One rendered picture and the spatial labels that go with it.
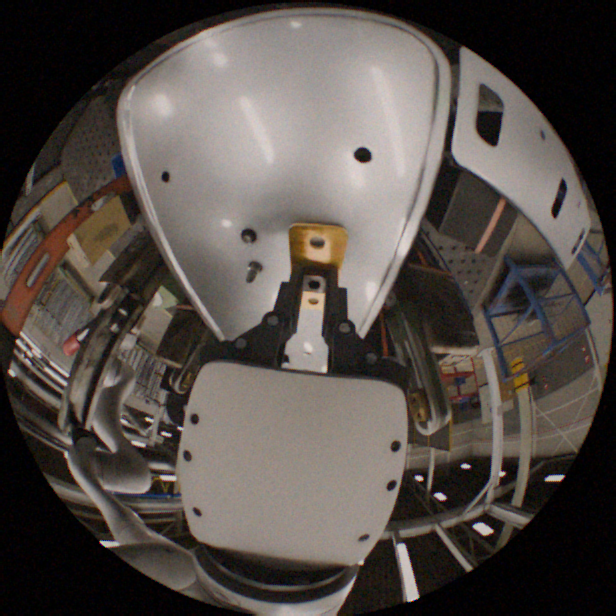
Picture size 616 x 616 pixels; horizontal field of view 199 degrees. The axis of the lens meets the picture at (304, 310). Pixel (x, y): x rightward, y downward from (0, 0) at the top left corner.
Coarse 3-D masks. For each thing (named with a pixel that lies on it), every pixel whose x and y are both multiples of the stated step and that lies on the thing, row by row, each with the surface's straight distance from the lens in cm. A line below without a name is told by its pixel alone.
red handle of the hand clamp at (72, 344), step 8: (120, 304) 21; (120, 312) 21; (128, 312) 22; (112, 320) 22; (120, 320) 22; (88, 328) 25; (72, 336) 29; (80, 336) 27; (64, 344) 32; (72, 344) 29; (80, 344) 28; (72, 352) 31
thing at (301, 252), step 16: (304, 224) 11; (288, 240) 12; (304, 240) 12; (336, 240) 12; (304, 256) 12; (320, 256) 12; (336, 256) 12; (304, 272) 13; (320, 272) 13; (304, 288) 13; (320, 288) 13; (304, 304) 16; (320, 304) 16
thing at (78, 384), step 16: (112, 304) 20; (96, 320) 21; (128, 320) 21; (96, 336) 20; (112, 336) 22; (80, 352) 22; (96, 352) 22; (112, 352) 22; (80, 368) 21; (96, 368) 23; (80, 384) 23; (96, 384) 22; (64, 400) 24; (80, 400) 24; (96, 400) 23; (64, 416) 23; (80, 416) 25; (64, 432) 24; (80, 432) 22; (80, 448) 22
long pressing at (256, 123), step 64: (192, 64) 15; (256, 64) 13; (320, 64) 12; (384, 64) 12; (448, 64) 15; (128, 128) 18; (192, 128) 13; (256, 128) 11; (320, 128) 11; (384, 128) 11; (448, 128) 13; (192, 192) 14; (256, 192) 12; (320, 192) 11; (384, 192) 11; (192, 256) 18; (256, 256) 14; (384, 256) 13; (256, 320) 22; (320, 320) 19
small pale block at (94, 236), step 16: (128, 192) 20; (112, 208) 18; (128, 208) 19; (96, 224) 17; (112, 224) 18; (128, 224) 19; (80, 240) 17; (96, 240) 17; (112, 240) 18; (80, 256) 18; (96, 256) 17
